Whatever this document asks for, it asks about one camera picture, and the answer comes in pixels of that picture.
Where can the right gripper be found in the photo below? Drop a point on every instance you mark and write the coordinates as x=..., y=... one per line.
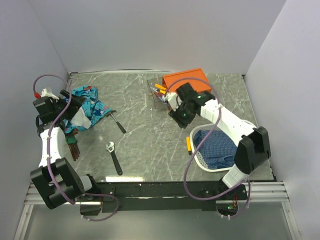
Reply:
x=174, y=115

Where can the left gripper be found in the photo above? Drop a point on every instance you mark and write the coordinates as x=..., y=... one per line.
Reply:
x=76, y=102

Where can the clear plastic drawer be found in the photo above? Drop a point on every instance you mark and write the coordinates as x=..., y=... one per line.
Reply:
x=151, y=83

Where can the red blue screwdriver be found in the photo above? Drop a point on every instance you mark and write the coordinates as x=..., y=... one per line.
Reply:
x=160, y=97
x=160, y=102

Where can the green hex key set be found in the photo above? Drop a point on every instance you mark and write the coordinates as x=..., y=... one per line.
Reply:
x=72, y=143

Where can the yellow slim screwdriver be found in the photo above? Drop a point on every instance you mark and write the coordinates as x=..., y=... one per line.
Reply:
x=160, y=87

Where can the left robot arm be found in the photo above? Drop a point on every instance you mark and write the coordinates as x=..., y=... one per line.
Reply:
x=55, y=179

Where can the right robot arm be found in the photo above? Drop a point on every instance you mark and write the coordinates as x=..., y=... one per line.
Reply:
x=253, y=145

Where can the turquoise shark print cloth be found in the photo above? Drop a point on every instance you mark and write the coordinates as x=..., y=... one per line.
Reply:
x=93, y=108

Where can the orange drawer cabinet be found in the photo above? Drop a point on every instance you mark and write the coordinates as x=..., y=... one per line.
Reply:
x=188, y=76

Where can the black adjustable wrench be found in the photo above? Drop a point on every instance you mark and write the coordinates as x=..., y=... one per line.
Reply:
x=110, y=147

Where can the blue checked cloth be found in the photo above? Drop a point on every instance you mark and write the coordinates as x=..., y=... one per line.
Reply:
x=218, y=151

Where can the white plastic basket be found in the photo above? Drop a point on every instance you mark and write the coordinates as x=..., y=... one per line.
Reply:
x=201, y=133

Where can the black base crossbar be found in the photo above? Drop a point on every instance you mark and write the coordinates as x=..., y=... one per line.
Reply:
x=150, y=196

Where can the black handled hammer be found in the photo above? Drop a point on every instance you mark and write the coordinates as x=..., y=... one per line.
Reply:
x=111, y=114

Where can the aluminium rail frame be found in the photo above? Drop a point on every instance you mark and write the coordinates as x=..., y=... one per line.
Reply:
x=152, y=150

